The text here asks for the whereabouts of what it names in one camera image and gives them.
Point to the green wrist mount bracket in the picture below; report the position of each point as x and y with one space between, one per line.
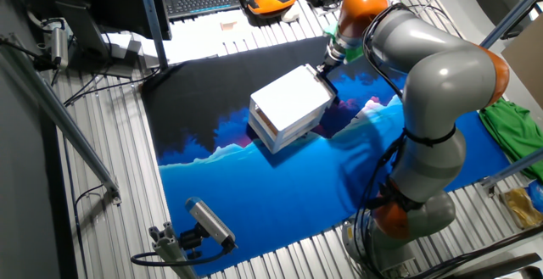
354 54

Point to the yellow plastic bag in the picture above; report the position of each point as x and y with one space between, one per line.
519 207

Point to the aluminium camera mount profile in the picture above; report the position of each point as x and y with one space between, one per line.
169 249

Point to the aluminium profile post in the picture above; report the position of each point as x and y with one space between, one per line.
152 20
513 12

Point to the silver camera on mount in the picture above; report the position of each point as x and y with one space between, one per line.
59 46

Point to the green cloth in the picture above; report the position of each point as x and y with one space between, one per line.
513 130

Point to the white drawer cabinet frame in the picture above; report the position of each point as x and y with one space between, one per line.
288 101

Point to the black computer keyboard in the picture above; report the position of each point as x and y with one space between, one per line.
199 1

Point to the brown cardboard board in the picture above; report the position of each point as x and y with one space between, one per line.
526 63

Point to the silver orange robot arm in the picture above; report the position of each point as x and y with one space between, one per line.
441 75

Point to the white lumpy object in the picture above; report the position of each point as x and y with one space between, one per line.
291 15

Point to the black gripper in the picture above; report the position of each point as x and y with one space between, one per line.
334 55

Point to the aluminium profile bar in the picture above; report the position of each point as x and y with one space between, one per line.
63 118
513 168

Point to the white paper sheet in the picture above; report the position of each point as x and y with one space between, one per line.
195 43

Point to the blue black printed cloth mat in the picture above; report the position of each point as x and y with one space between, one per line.
275 198

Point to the pale wooden block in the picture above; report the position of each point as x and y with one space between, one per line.
229 26

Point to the silver camera with blue end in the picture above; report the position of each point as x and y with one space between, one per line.
210 221

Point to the blue plastic bag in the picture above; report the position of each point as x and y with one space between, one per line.
536 194

